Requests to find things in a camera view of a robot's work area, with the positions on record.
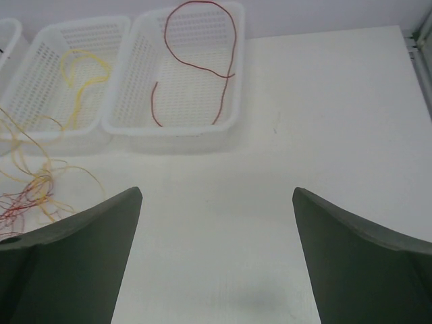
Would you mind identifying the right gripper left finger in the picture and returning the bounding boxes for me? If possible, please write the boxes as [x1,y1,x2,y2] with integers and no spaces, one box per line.
[1,187,142,323]

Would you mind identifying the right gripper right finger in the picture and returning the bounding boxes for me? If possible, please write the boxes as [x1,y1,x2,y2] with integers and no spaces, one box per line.
[292,188,431,323]

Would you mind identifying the thin coloured wires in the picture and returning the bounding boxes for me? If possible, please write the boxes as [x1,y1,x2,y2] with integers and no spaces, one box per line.
[0,175,51,237]

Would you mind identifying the thin yellow wire bundle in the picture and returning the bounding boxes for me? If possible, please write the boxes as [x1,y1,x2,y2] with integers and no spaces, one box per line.
[0,107,105,223]

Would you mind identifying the thick yellow wire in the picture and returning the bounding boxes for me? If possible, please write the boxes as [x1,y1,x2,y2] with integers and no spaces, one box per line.
[59,49,112,131]

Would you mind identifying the middle white mesh basket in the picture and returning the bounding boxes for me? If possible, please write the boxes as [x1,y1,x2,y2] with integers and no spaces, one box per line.
[1,16,131,155]

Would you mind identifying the white mesh basket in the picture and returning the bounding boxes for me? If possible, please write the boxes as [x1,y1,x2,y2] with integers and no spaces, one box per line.
[1,16,131,155]
[101,1,246,154]

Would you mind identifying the right white mesh basket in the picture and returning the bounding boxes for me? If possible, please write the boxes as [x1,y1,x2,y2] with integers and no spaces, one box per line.
[101,1,246,154]

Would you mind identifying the left white solid basket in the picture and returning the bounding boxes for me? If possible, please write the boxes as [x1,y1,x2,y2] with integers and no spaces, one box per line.
[1,18,22,68]

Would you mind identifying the right aluminium frame post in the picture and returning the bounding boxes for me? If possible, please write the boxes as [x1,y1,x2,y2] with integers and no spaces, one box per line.
[404,9,432,117]

